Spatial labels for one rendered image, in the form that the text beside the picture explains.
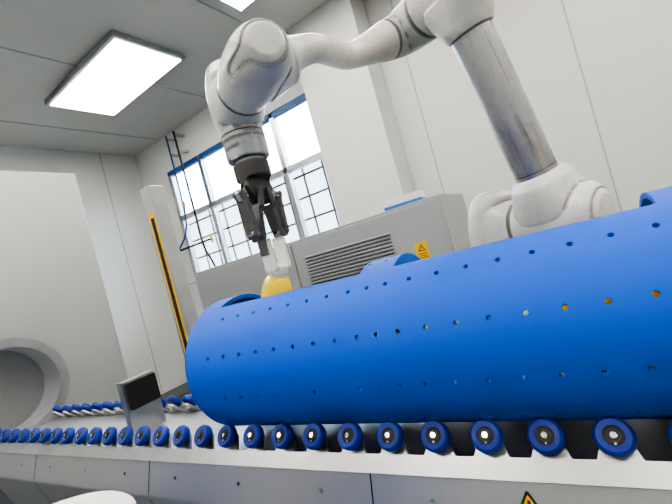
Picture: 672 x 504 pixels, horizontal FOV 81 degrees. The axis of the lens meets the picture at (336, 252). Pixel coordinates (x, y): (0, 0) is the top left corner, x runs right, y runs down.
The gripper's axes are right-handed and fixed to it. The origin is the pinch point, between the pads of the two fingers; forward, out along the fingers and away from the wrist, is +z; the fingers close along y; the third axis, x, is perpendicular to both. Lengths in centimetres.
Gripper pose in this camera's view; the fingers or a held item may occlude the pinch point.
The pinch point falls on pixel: (275, 255)
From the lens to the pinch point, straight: 84.1
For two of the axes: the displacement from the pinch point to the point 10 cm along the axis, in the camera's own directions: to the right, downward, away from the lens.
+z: 2.7, 9.6, -0.2
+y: -4.9, 1.2, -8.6
